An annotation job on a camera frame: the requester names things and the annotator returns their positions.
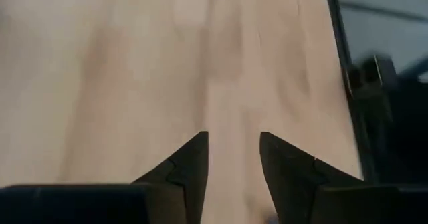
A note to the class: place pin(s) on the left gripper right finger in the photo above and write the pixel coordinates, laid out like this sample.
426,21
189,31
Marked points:
291,174

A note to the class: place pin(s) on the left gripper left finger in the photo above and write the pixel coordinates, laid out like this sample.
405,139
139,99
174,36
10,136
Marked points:
190,170

